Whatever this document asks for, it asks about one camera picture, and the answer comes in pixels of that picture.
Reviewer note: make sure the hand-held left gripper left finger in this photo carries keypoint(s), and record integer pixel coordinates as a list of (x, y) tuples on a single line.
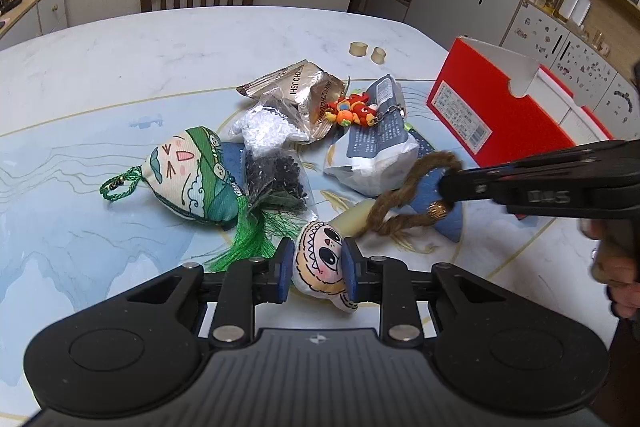
[(285, 269)]

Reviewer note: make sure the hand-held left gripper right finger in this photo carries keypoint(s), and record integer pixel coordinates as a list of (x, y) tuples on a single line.
[(352, 274)]

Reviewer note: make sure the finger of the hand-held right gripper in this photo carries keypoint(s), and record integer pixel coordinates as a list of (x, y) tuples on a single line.
[(475, 201), (500, 172)]

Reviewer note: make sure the small face plush doll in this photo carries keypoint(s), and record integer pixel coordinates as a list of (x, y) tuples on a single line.
[(320, 257)]

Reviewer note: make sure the red cardboard shoe box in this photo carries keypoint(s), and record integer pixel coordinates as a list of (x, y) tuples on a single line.
[(480, 97)]

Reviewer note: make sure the blue white soft packet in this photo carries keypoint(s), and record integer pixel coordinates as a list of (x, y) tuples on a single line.
[(372, 137)]

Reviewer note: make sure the green plush sachet with tassel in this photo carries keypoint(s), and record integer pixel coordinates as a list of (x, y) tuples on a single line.
[(185, 177)]

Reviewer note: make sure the bag of white beads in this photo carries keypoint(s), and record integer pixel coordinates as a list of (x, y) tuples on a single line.
[(260, 127)]

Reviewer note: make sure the person's right hand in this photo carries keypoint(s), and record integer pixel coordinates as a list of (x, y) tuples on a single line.
[(617, 279)]

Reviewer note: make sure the bag of black beads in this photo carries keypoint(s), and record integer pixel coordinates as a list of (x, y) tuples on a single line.
[(275, 177)]

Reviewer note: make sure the white curved cabinet with stickers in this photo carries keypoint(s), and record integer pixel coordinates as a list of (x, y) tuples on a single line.
[(565, 52)]

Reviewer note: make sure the silver gold snack packet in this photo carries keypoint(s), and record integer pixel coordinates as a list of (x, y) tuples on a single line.
[(295, 84)]

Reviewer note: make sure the low white cabinet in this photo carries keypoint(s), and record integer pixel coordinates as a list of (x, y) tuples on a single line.
[(382, 7)]

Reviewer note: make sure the white wooden sideboard cabinet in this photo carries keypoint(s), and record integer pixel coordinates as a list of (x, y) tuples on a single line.
[(50, 14)]

